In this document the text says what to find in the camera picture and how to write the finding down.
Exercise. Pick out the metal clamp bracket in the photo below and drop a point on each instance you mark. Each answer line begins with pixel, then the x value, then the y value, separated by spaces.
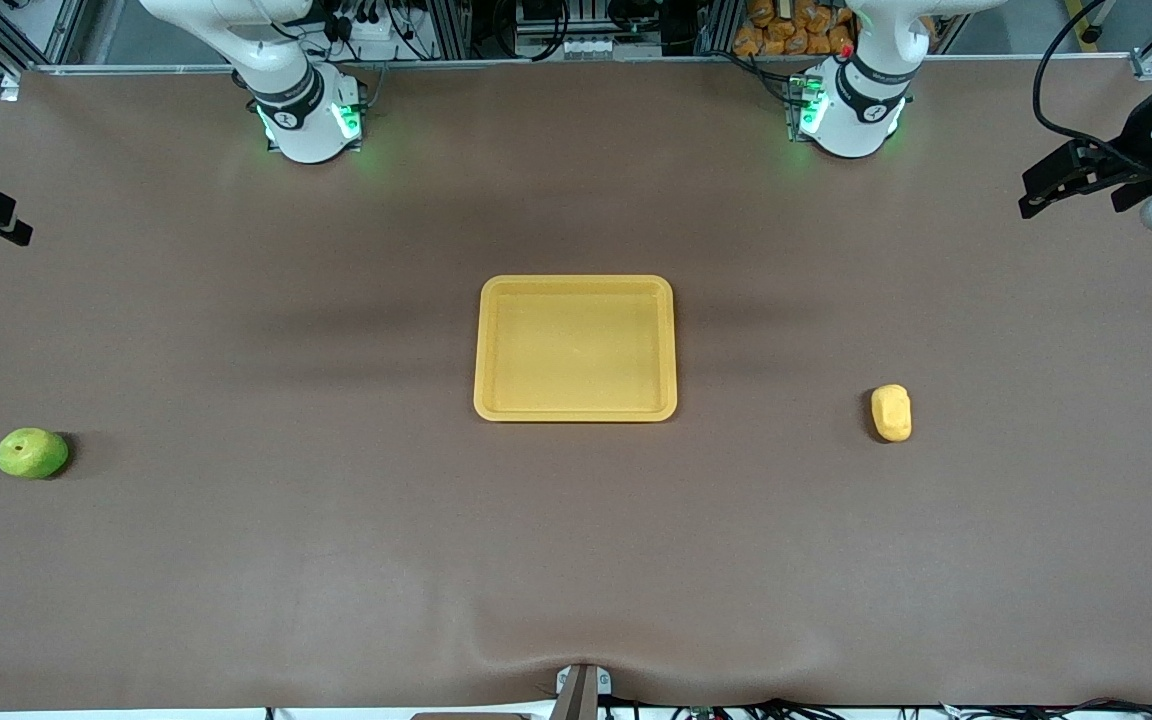
pixel 576 690

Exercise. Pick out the yellow potato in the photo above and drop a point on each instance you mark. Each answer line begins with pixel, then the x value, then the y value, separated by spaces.
pixel 891 415

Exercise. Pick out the green apple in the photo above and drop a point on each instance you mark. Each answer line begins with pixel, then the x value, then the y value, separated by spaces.
pixel 31 455

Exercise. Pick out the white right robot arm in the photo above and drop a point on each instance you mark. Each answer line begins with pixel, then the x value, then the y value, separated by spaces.
pixel 306 130

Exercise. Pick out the orange snack packet pile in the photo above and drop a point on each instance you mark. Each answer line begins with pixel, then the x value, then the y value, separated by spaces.
pixel 776 38

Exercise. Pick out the aluminium table edge rail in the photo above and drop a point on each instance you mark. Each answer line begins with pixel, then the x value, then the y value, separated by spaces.
pixel 136 69

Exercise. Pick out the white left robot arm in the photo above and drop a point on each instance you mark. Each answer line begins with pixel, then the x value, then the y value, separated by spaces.
pixel 851 120

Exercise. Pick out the white terminal block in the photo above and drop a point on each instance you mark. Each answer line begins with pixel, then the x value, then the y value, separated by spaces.
pixel 586 46

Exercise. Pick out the brown table mat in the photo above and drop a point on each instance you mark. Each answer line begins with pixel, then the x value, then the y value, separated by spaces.
pixel 576 550

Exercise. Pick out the white power strip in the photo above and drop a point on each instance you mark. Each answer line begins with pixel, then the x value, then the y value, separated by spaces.
pixel 376 45

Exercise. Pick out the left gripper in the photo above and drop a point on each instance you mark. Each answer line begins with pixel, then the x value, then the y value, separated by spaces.
pixel 1129 158

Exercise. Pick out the yellow plastic tray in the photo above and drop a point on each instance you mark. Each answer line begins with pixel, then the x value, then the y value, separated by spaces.
pixel 536 350

